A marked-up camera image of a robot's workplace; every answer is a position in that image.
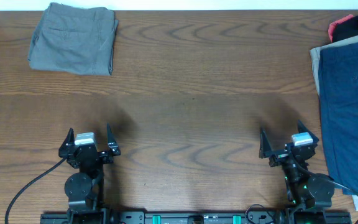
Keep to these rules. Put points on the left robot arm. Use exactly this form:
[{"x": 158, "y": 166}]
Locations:
[{"x": 85, "y": 189}]

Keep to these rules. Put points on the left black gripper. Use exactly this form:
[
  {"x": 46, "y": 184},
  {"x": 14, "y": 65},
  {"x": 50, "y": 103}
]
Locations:
[{"x": 107, "y": 158}]

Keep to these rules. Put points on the khaki beige shorts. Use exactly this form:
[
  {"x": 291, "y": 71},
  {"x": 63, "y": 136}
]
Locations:
[{"x": 315, "y": 56}]

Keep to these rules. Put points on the black garment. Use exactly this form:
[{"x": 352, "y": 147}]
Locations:
[{"x": 346, "y": 29}]

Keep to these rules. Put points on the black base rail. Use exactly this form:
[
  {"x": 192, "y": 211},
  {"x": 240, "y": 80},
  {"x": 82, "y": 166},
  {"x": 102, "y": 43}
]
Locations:
[{"x": 253, "y": 216}]

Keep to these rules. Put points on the navy blue shorts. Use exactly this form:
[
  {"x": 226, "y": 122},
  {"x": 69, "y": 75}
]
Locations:
[{"x": 338, "y": 96}]

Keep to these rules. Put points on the red garment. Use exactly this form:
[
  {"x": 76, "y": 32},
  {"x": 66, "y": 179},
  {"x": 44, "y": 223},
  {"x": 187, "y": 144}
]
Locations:
[{"x": 333, "y": 25}]

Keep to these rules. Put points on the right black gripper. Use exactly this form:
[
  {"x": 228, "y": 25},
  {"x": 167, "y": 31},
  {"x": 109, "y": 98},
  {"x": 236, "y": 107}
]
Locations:
[{"x": 265, "y": 151}]

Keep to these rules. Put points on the folded grey shorts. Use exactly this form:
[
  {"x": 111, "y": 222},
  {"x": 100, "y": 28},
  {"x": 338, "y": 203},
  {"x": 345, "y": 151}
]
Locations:
[{"x": 74, "y": 40}]

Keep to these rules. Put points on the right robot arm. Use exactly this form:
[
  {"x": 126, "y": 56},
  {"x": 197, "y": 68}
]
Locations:
[{"x": 309, "y": 193}]

